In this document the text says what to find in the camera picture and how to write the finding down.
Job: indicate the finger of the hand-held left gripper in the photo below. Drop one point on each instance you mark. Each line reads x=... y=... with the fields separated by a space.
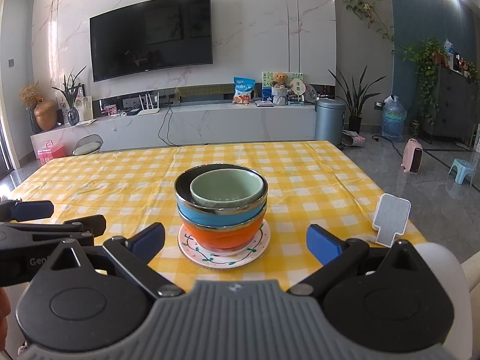
x=90 y=225
x=33 y=210

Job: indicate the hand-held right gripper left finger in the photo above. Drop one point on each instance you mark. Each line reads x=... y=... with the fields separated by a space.
x=150 y=240

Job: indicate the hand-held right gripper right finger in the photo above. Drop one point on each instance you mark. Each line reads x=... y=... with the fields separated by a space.
x=322 y=245

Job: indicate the white fruit-painted plate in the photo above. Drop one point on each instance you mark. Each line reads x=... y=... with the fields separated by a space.
x=258 y=242

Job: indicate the blue steel-lined bowl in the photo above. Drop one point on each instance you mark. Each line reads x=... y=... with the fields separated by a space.
x=210 y=215

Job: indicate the orange steel-lined bowl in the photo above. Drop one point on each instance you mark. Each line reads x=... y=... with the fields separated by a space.
x=221 y=236

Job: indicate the green ceramic bowl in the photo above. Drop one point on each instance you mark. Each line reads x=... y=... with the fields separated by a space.
x=225 y=189

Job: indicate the pink storage box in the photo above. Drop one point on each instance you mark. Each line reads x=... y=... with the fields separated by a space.
x=51 y=153

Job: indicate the yellow checked tablecloth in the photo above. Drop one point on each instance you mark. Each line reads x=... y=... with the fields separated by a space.
x=300 y=180

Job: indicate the white grey ribbed paddle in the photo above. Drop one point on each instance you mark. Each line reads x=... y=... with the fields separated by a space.
x=392 y=217

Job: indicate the brown round vase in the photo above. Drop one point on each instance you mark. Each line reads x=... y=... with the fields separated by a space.
x=45 y=116

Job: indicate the green plant in blue vase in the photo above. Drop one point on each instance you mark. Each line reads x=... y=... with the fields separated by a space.
x=73 y=116

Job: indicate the dried flowers in dark vase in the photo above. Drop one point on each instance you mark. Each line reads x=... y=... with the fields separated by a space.
x=30 y=95

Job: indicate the small pink picture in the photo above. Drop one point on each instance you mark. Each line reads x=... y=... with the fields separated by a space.
x=111 y=110

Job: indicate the grey-blue trash can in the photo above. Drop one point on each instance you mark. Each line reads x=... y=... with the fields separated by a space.
x=330 y=122

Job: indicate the snake plant in black pot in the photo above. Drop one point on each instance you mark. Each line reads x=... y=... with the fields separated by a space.
x=354 y=123

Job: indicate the pink space heater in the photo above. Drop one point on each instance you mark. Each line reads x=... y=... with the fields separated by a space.
x=412 y=155

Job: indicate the white router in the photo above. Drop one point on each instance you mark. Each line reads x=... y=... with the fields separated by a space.
x=148 y=111

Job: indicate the white marble television cabinet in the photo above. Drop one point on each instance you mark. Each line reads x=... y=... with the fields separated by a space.
x=225 y=123

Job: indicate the blue water bottle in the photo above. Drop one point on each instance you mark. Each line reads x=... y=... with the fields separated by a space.
x=393 y=120

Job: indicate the patterned display plate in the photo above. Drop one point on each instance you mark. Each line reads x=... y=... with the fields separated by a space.
x=311 y=93

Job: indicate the pink flat book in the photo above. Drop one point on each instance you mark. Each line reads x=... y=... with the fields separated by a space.
x=264 y=103

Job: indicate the round white hand fan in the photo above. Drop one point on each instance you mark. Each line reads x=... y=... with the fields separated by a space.
x=298 y=89

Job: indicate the light blue plastic stool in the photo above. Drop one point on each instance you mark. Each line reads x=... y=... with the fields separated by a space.
x=461 y=167

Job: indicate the teddy bear bouquet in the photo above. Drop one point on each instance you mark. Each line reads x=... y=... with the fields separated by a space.
x=279 y=90

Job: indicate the blue snack bag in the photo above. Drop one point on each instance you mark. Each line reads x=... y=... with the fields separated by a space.
x=243 y=90

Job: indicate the green picture card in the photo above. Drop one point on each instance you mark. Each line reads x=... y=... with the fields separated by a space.
x=266 y=80

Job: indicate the dark grey sideboard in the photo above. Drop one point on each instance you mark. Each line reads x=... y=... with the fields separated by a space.
x=457 y=101

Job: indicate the green pothos plant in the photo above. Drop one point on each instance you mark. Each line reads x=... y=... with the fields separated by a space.
x=425 y=63

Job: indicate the hanging vine plant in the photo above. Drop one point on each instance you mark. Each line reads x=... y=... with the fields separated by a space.
x=365 y=11

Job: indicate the white photo frame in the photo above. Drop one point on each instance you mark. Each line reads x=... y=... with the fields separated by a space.
x=85 y=108

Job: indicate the black wall television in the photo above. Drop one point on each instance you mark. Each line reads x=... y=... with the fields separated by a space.
x=150 y=37

